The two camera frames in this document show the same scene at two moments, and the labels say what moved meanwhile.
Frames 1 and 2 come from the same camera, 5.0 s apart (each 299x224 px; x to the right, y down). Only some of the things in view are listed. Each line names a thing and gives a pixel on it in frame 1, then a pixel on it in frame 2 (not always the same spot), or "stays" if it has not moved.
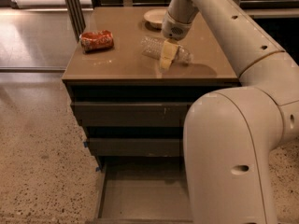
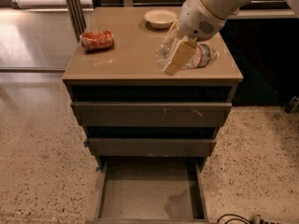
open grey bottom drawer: (142, 190) stays
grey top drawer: (130, 114) stays
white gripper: (173, 29) to (196, 19)
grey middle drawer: (136, 147) stays
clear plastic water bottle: (151, 47) to (203, 56)
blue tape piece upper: (86, 144) stays
